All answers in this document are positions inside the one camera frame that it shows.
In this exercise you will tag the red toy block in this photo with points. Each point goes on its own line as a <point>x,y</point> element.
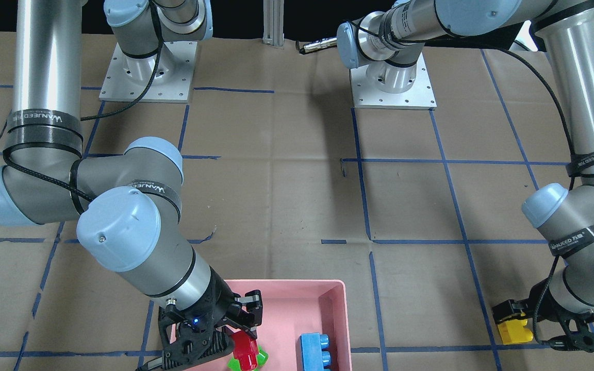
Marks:
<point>244,343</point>

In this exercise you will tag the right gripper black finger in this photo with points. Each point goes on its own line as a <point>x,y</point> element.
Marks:
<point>245,312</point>

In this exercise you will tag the green toy block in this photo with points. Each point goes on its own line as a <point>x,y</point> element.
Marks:
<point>243,360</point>

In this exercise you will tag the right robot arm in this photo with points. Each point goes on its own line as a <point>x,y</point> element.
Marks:
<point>127,207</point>

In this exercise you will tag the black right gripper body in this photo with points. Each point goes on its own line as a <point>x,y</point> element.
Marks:
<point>220,300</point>

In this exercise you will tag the yellow toy block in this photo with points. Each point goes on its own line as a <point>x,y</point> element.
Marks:
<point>515,331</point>

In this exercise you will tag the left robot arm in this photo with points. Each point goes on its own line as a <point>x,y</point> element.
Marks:
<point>519,157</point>

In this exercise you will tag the silver cable connector plug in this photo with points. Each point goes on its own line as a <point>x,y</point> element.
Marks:
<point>315,46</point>

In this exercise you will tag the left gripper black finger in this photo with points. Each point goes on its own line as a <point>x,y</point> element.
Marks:
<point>510,310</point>

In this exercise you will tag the blue toy block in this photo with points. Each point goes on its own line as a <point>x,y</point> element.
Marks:
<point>314,354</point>

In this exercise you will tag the aluminium frame post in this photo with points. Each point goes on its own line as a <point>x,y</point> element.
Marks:
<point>273,23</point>

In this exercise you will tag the pink plastic box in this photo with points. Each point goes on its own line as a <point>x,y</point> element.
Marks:
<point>294,307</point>

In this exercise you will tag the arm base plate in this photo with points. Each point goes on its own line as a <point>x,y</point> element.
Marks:
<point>380,85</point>
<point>127,77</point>

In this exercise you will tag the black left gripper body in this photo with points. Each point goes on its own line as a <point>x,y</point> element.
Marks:
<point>545,297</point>

